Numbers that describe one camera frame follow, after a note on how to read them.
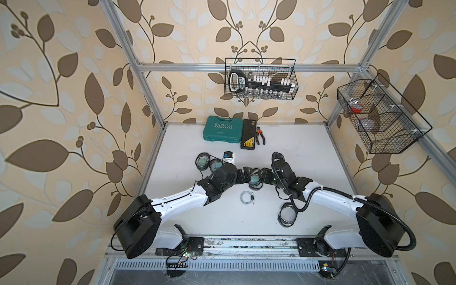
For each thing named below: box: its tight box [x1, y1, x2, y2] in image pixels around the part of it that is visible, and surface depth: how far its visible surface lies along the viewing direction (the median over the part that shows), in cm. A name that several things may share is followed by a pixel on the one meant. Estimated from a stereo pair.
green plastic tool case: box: [203, 115, 243, 144], surface depth 114 cm
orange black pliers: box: [255, 126, 266, 146], surface depth 118 cm
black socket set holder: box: [228, 70, 296, 94], surface depth 85 cm
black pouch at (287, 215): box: [277, 201, 299, 228], surface depth 83 cm
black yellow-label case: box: [240, 119, 257, 151], surface depth 116 cm
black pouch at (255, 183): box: [248, 168, 264, 191], surface depth 93 cm
